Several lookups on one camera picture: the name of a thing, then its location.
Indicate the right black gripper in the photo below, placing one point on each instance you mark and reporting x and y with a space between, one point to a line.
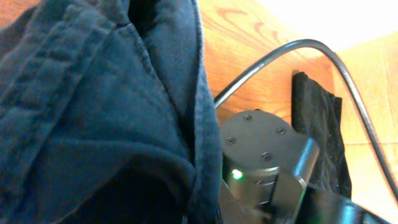
267 165

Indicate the navy blue shorts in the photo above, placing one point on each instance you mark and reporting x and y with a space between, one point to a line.
106 115

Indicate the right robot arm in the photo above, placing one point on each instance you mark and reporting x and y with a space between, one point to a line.
318 206

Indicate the black knit garment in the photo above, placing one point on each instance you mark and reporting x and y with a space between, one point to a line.
317 114

